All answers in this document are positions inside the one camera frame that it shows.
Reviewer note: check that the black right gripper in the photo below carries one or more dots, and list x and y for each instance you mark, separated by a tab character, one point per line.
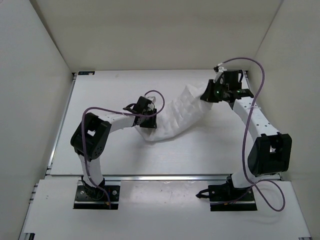
207	96

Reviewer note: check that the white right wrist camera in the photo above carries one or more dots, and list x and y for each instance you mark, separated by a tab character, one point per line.
219	70

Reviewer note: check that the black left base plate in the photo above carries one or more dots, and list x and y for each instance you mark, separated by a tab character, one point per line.
84	200

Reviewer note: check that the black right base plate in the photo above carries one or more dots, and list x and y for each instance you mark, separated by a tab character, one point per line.
226	198

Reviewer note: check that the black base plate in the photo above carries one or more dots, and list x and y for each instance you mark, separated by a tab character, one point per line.
84	200
226	198

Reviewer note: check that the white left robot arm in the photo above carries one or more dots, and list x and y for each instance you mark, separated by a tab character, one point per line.
90	138

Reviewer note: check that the white skirt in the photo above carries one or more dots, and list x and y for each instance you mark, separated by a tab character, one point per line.
178	115

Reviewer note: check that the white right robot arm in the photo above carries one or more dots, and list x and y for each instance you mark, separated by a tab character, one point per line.
271	150

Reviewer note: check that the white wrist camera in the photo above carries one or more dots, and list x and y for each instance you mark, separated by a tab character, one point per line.
151	101
219	70

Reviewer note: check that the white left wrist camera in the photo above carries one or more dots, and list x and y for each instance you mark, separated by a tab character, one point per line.
151	101

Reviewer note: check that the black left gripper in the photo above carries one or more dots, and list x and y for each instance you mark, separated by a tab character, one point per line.
152	123

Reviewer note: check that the left corner label sticker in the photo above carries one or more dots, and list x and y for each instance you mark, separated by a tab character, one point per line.
86	73

